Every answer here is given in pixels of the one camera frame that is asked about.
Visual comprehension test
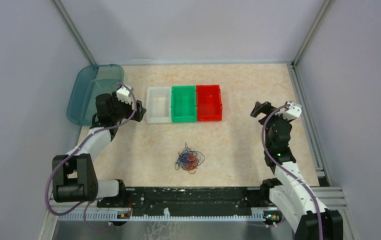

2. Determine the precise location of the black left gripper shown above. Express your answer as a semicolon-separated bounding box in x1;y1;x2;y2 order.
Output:
111;91;146;122

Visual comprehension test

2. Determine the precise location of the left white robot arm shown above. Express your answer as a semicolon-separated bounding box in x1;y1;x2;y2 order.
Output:
51;92;147;207

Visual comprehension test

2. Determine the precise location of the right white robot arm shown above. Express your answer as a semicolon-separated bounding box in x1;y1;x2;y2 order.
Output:
250;101;344;240

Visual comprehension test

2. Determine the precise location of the white plastic bin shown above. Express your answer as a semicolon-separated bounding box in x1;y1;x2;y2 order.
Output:
146;86;172;124

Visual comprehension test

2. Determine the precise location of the green plastic bin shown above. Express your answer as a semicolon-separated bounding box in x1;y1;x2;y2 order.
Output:
171;85;197;123

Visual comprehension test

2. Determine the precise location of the red plastic bin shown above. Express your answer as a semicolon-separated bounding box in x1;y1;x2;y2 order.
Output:
196;84;223;122

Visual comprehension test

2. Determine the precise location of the teal translucent plastic tray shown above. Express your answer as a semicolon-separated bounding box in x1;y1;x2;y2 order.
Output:
66;64;124;126

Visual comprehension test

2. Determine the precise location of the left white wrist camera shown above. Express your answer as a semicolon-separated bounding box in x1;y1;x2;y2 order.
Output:
115;83;134;105

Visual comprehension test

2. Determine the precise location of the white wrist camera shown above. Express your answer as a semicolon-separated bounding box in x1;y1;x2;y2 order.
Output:
115;83;134;105
275;101;302;122

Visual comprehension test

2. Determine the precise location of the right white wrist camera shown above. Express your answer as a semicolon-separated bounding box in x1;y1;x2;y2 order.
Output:
275;101;302;122

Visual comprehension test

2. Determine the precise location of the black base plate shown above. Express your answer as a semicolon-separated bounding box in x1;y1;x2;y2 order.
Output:
96;186;275;217

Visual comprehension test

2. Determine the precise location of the right aluminium side rail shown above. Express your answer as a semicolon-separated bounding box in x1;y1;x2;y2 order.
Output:
286;62;331;187

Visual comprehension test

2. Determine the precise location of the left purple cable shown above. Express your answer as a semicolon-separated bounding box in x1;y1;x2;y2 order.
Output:
45;82;137;232

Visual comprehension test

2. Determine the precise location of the white slotted cable duct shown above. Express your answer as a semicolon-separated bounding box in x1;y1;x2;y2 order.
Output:
59;207;279;222

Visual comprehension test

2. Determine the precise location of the right aluminium frame post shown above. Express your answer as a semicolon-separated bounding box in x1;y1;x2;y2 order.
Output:
292;0;335;68

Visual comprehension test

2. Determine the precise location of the aluminium frame post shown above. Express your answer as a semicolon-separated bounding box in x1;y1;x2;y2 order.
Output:
51;0;97;65
292;0;335;68

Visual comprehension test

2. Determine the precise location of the left aluminium frame post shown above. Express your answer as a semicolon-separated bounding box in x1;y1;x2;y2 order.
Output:
51;0;97;65

